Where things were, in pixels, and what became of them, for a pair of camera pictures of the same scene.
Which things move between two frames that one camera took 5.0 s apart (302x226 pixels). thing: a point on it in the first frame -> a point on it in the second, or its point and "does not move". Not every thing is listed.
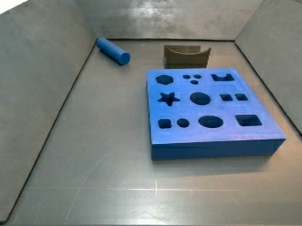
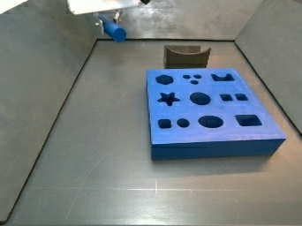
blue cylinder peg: x=112 y=51 -> x=115 y=31
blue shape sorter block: x=206 y=115 does not move
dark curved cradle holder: x=183 y=56 does not move
